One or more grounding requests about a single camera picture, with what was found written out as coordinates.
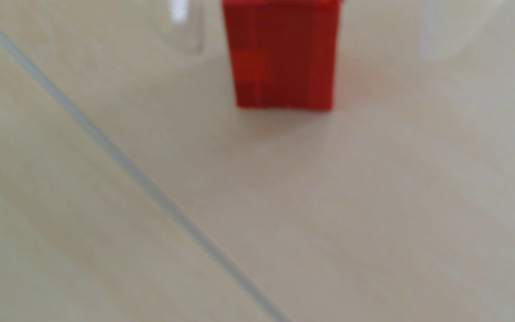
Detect red block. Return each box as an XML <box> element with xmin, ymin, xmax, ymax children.
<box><xmin>221</xmin><ymin>0</ymin><xmax>343</xmax><ymax>112</ymax></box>

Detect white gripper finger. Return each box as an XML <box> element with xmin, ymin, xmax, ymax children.
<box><xmin>418</xmin><ymin>0</ymin><xmax>507</xmax><ymax>60</ymax></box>
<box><xmin>150</xmin><ymin>0</ymin><xmax>207</xmax><ymax>57</ymax></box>

